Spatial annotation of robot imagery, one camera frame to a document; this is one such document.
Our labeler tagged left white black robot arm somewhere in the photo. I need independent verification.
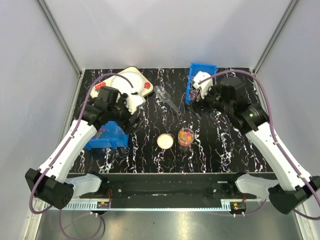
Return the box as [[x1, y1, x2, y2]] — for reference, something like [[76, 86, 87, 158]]
[[25, 86, 146, 214]]

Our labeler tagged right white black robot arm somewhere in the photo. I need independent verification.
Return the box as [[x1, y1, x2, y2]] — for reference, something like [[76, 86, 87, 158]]
[[189, 72, 320, 215]]

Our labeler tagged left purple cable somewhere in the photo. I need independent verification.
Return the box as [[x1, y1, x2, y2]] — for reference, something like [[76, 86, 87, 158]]
[[28, 72, 135, 240]]

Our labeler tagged blue bin of star candies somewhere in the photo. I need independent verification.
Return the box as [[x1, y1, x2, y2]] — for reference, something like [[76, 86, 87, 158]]
[[84, 121, 129, 151]]

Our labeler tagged white slotted cable duct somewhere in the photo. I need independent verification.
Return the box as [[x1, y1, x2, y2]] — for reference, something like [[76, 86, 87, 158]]
[[63, 198, 245, 212]]

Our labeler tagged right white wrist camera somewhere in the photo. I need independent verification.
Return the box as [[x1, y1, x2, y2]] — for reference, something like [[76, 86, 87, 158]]
[[192, 71, 214, 99]]

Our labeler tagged clear plastic scoop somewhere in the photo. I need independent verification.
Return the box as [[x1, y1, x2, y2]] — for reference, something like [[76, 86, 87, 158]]
[[154, 85, 182, 117]]

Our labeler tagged white round jar lid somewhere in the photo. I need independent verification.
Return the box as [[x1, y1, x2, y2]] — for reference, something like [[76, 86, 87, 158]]
[[156, 133, 174, 150]]

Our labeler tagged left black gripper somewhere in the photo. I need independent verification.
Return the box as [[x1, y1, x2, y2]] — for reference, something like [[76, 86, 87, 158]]
[[108, 93, 143, 134]]

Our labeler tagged aluminium frame rail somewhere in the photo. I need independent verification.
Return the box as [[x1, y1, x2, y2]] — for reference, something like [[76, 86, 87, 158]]
[[32, 194, 307, 203]]

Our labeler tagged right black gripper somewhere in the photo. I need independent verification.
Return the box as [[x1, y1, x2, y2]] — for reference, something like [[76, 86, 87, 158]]
[[187, 81, 233, 120]]

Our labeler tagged clear glass jar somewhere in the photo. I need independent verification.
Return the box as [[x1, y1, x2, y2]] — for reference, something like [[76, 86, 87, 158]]
[[177, 127, 195, 147]]

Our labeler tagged blue bin of wrapped candies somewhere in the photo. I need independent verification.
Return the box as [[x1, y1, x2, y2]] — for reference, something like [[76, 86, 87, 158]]
[[185, 62, 217, 106]]

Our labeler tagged strawberry pattern tray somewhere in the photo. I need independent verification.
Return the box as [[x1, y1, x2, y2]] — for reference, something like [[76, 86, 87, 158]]
[[90, 66, 154, 98]]

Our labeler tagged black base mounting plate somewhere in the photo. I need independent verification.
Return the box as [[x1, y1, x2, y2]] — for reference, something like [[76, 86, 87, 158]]
[[81, 173, 250, 203]]

